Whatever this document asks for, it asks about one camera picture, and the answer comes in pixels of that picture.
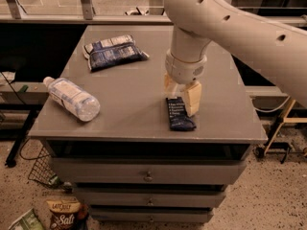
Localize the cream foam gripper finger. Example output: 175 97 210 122
164 73 177 98
183 80 201 117

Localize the dark blue rxbar wrapper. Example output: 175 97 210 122
166 97 197 131

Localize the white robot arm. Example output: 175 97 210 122
164 0 307 116

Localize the blue white snack bag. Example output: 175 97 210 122
83 34 150 72

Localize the clear plastic water bottle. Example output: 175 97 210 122
43 77 101 122

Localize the grey drawer cabinet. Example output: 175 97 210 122
30 25 267 222

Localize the wheeled wooden stand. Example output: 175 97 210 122
253 96 307 165

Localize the late july chips bag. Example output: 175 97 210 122
46 200 81 230

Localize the black table leg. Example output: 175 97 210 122
5 110 36 168

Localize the green snack bag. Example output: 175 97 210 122
8 209 45 230

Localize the black wire basket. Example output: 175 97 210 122
28 148 62 189

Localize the metal frame railing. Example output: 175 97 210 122
0 0 307 27

